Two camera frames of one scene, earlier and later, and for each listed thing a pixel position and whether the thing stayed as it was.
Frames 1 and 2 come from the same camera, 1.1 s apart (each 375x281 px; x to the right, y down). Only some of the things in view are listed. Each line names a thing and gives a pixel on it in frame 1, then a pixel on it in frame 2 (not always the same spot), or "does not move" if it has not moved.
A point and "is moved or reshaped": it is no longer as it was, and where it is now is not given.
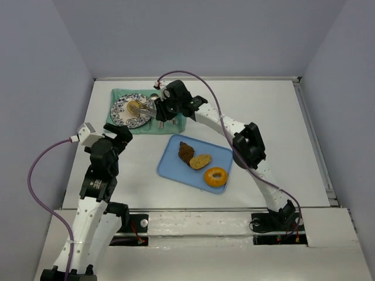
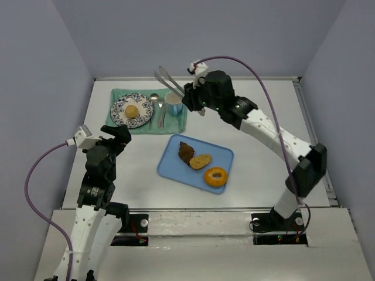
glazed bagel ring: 214,181 does not move
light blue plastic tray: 171,166 does not move
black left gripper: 119,134 does not move
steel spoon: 154,96 does not move
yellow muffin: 132,103 to 131,111
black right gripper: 161,109 to 191,98
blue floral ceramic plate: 120,114 does not move
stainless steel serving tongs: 139,108 is moved or reshaped
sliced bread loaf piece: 200,161 does not move
